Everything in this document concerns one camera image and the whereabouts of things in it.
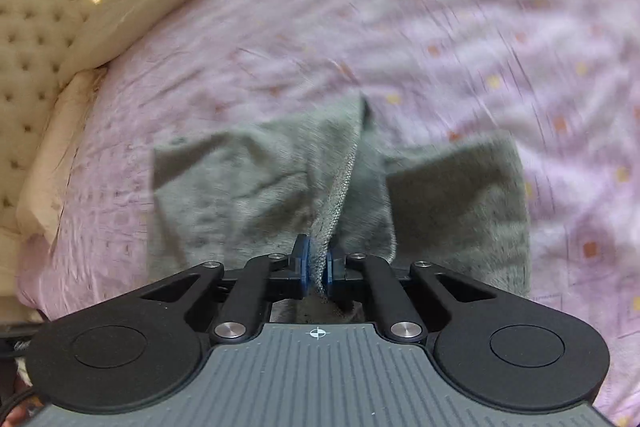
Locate cream tufted headboard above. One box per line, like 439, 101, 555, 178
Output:
0, 0, 96, 232

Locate cream pillow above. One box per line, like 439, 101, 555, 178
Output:
16, 68, 106, 251

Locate person left hand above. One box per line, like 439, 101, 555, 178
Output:
1, 387, 34, 426

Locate speckled grey pants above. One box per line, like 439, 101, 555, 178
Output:
148, 96, 532, 322

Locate pink patterned bed sheet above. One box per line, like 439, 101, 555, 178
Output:
17, 0, 639, 426

